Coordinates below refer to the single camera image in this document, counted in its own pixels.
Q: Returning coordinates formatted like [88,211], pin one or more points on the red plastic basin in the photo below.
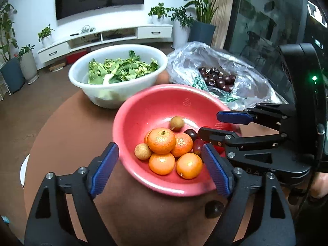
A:
[153,102]

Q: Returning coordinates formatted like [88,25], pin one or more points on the pile of dark cherries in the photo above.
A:
[217,79]

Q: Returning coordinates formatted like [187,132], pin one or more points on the tan longan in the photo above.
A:
[176,123]
[143,151]

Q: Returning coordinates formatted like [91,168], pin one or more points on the orange mandarin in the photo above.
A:
[161,141]
[182,144]
[146,136]
[189,165]
[162,163]

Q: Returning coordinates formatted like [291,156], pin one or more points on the red cherry tomato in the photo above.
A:
[205,128]
[219,150]

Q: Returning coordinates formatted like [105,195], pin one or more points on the red grape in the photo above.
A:
[198,146]

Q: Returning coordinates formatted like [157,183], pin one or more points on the large leafy plant dark pot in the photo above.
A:
[202,33]

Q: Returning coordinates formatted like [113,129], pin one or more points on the small potted plant white pot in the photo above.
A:
[46,39]
[157,18]

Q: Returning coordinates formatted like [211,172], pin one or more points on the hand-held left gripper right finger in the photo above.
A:
[216,170]

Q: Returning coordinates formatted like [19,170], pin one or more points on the potted plant ribbed white pot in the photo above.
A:
[28,66]

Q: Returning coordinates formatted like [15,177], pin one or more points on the clear plastic bag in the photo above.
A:
[246,76]

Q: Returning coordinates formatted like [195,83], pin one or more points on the white round stool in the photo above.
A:
[24,171]

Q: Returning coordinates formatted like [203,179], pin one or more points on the red box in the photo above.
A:
[76,57]

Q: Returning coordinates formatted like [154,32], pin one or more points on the potted tree blue-grey pot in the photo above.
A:
[11,76]

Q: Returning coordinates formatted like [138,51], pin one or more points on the glass sliding door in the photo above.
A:
[261,18]

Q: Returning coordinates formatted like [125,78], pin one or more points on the person's right hand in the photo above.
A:
[320,184]

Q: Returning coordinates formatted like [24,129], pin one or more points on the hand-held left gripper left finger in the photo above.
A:
[105,170]

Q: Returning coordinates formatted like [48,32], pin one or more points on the wooden board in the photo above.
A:
[57,66]

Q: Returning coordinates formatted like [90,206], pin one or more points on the white television cabinet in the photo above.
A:
[153,32]

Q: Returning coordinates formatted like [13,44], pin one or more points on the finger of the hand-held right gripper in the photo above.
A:
[234,117]
[217,137]

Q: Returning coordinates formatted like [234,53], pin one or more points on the dark brown cherry tomato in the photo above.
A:
[191,133]
[214,208]

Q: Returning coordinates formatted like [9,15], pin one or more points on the white plastic basin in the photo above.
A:
[115,94]

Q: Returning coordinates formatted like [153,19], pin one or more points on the bushy plant tall white pot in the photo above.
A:
[180,35]

